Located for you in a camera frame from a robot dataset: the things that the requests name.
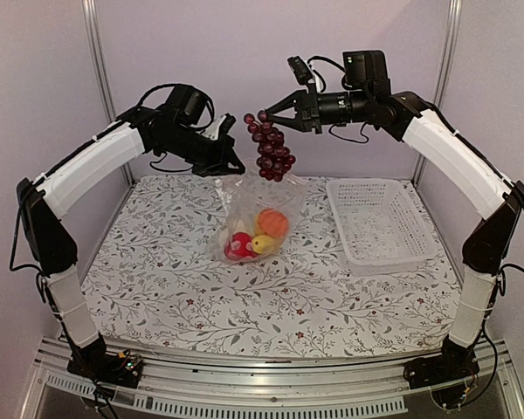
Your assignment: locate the clear zip top bag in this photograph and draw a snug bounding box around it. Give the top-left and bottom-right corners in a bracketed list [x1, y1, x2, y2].
[210, 171, 307, 264]

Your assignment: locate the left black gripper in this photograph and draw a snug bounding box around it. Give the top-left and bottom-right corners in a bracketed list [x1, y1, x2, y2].
[158, 124, 245, 177]

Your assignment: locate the left aluminium post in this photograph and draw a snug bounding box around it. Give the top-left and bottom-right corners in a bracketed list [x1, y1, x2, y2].
[80, 0, 134, 187]

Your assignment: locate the dark red grape bunch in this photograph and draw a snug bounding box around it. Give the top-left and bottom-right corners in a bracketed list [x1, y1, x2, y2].
[243, 111, 297, 182]

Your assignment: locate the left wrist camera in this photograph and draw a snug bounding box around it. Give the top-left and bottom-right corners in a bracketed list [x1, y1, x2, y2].
[163, 85, 237, 141]

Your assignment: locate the right aluminium post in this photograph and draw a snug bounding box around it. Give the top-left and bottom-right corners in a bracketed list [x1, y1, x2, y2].
[410, 0, 463, 184]

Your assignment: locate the floral table mat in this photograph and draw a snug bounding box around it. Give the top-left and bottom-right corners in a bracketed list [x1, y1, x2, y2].
[82, 175, 460, 358]

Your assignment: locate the aluminium post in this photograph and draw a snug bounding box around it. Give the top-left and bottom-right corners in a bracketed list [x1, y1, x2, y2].
[80, 0, 134, 187]
[410, 0, 463, 184]

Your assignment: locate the red pepper toy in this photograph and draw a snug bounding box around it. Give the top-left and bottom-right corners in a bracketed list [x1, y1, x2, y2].
[224, 232, 257, 262]

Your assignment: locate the orange pumpkin toy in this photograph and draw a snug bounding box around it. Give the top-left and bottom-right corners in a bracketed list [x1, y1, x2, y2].
[259, 209, 290, 238]

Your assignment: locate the aluminium front rail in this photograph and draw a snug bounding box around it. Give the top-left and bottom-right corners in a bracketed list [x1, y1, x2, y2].
[20, 338, 524, 418]

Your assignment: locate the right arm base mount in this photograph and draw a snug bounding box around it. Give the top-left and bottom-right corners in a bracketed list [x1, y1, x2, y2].
[403, 338, 479, 410]

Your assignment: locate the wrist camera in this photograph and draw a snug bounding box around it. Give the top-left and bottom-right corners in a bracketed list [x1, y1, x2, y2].
[287, 51, 391, 98]
[163, 85, 237, 141]

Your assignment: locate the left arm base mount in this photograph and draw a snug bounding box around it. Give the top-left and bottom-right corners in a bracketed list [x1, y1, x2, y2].
[67, 346, 143, 388]

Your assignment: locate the white cauliflower toy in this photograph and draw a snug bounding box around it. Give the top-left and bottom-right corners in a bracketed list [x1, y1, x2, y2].
[217, 219, 245, 250]

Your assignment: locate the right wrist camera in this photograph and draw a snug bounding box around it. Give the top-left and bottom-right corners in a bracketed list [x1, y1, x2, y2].
[287, 51, 391, 98]

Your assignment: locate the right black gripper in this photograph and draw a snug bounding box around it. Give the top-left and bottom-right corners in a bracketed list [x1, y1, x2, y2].
[262, 82, 370, 134]

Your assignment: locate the white plastic basket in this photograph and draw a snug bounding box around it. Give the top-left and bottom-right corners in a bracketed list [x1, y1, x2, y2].
[326, 178, 436, 277]

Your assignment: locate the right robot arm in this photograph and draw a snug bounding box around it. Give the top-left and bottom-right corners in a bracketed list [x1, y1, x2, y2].
[265, 90, 524, 348]

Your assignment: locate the yellow corn toy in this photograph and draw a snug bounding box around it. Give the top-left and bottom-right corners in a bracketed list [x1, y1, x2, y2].
[251, 235, 279, 255]
[254, 213, 265, 236]

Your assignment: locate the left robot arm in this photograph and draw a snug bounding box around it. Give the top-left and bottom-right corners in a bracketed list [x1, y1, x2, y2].
[17, 106, 245, 379]

